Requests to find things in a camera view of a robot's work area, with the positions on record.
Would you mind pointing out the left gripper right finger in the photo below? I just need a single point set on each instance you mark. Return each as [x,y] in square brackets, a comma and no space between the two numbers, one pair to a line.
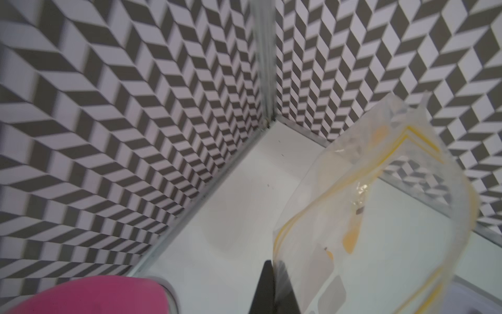
[285,300]

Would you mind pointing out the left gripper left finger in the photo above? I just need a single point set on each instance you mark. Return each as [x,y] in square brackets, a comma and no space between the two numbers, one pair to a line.
[264,298]

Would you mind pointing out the duck print bag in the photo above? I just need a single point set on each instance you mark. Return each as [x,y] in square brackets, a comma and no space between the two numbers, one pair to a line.
[380,221]

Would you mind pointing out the lavender plastic tray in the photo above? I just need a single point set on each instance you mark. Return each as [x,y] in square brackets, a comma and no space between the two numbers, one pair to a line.
[462,298]

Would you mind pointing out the pink plastic wine glass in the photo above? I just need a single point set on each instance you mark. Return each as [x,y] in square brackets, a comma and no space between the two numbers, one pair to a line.
[100,294]

